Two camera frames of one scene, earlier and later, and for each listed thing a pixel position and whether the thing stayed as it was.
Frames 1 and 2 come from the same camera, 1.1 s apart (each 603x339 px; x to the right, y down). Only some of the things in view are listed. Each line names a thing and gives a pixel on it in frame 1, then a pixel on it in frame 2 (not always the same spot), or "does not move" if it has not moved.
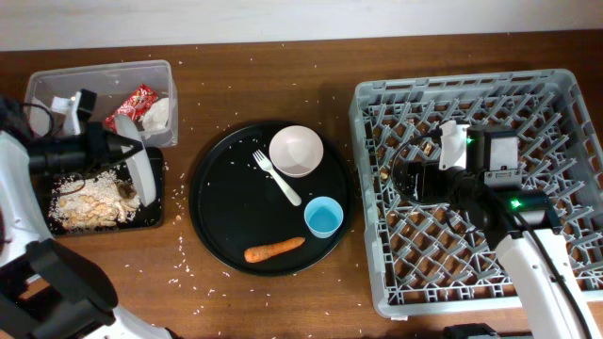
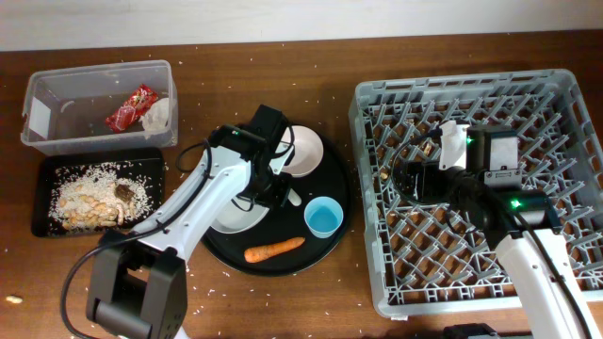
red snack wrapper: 142,96 does not move
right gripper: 429,169 does not move
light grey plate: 139,167 -> 240,215
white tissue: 156,118 does not move
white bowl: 296,151 does not move
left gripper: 103,147 -> 279,196
